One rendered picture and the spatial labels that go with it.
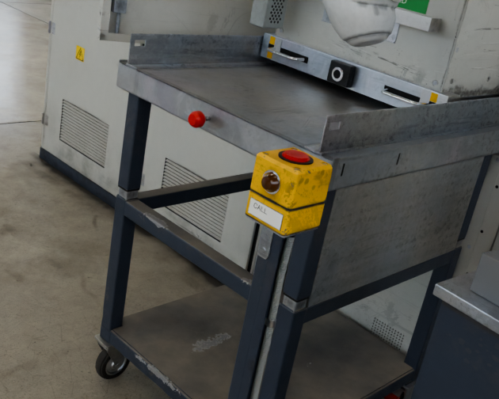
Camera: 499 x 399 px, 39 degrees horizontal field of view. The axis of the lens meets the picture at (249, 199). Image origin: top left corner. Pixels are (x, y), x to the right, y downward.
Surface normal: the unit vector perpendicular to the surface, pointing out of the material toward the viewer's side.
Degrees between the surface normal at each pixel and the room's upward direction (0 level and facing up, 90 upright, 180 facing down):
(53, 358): 0
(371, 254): 90
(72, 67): 90
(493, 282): 90
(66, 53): 90
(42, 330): 0
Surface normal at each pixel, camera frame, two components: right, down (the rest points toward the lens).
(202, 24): 0.44, 0.41
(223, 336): 0.18, -0.91
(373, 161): 0.69, 0.39
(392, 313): -0.70, 0.15
